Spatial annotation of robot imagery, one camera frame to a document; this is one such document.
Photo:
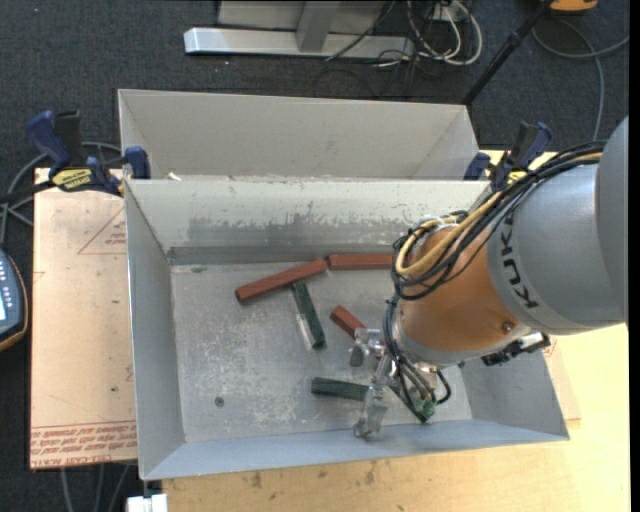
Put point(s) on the brown cardboard board red print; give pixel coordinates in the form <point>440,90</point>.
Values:
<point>80,310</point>

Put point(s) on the red-brown flat block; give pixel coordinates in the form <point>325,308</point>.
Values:
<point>280,282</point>
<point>346,320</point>
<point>360,261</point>

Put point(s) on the grey metal bin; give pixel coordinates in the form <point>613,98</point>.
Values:
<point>240,350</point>

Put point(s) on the dark green flat block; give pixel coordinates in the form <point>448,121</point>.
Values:
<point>337,388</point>
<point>310,315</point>

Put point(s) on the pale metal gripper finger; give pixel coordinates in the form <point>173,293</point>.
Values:
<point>372,410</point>
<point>358,354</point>

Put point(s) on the black cylinder on white bracket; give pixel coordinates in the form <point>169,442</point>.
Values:
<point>500,356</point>

